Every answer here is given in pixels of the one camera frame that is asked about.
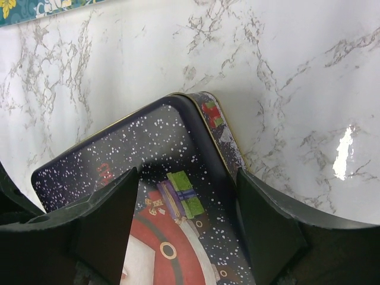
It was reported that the teal floral tray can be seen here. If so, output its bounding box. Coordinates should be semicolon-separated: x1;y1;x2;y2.
1;0;102;27

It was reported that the gold tin lid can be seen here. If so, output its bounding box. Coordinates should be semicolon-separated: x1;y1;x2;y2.
31;94;254;284

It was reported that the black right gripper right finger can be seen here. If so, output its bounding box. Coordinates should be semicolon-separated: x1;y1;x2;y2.
236;169;379;284

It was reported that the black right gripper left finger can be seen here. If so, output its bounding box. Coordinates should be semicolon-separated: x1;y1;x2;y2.
1;168;138;284

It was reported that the dark cookie tin box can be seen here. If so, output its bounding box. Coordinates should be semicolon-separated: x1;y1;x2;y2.
178;91;248;179

